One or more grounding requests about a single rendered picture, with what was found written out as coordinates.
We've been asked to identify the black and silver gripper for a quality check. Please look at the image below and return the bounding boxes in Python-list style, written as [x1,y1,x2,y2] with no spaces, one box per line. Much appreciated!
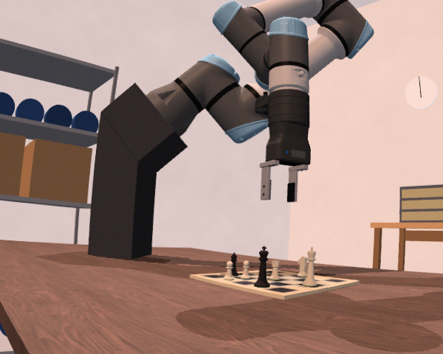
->
[255,66,311,202]

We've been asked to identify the white pawn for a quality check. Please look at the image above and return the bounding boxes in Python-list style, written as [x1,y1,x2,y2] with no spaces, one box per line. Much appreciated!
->
[224,261,235,280]
[240,261,251,279]

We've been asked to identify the white chess piece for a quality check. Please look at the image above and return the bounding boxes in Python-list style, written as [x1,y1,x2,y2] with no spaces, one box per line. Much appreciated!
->
[302,247,317,286]
[298,256,308,277]

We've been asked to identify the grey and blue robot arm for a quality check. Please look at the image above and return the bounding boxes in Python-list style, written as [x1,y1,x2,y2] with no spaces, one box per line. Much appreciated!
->
[146,0,374,144]

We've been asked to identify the white chess rook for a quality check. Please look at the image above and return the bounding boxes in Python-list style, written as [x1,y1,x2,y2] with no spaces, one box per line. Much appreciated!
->
[269,260,281,280]

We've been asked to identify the cream and black chessboard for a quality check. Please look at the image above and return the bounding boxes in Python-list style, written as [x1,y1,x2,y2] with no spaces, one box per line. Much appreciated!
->
[190,269,360,299]

